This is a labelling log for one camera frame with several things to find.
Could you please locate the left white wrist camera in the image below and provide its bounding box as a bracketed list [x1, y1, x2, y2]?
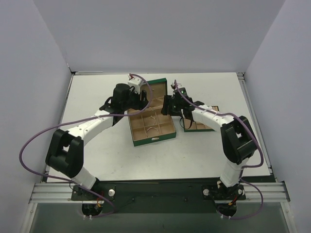
[127, 74, 144, 94]

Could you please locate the green jewelry box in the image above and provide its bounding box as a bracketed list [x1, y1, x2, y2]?
[129, 78, 176, 147]

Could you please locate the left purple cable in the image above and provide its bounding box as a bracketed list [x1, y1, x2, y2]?
[19, 73, 154, 218]

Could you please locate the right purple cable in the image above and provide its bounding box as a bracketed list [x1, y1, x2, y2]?
[173, 82, 265, 220]

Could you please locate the purple cable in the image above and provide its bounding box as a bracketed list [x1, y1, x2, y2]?
[19, 73, 154, 218]
[173, 82, 265, 220]

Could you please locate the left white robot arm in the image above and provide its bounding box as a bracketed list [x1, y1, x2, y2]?
[45, 79, 149, 200]

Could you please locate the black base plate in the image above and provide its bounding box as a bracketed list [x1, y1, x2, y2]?
[71, 178, 246, 216]

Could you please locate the aluminium frame rail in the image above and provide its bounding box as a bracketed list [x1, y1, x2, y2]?
[29, 72, 291, 204]

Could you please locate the green tray with compartments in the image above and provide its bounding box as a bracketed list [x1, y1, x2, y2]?
[179, 117, 215, 133]

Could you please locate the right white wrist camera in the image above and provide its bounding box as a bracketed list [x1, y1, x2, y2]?
[171, 82, 181, 90]

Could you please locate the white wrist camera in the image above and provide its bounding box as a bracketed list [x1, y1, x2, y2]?
[171, 82, 181, 90]
[127, 74, 144, 94]

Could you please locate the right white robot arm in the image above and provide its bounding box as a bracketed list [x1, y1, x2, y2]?
[161, 88, 258, 188]

